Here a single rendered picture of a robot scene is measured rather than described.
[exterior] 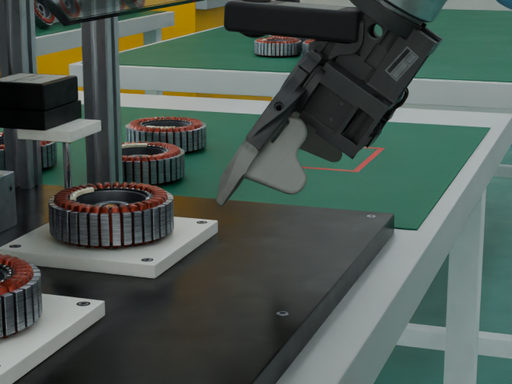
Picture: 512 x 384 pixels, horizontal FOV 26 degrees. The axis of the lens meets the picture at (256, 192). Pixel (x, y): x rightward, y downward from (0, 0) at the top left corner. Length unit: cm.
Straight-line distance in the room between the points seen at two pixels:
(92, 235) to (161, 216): 6
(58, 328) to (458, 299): 118
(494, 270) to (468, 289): 167
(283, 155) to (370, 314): 15
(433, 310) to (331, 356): 234
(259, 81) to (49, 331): 161
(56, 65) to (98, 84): 353
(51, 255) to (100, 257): 4
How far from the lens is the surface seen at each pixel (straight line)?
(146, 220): 97
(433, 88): 226
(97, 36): 118
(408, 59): 88
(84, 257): 95
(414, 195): 130
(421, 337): 244
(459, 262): 187
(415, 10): 87
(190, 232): 101
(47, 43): 316
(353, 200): 127
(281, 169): 88
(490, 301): 326
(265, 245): 102
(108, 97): 119
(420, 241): 112
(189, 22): 445
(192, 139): 151
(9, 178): 109
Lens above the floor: 106
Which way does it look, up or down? 14 degrees down
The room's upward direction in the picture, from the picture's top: straight up
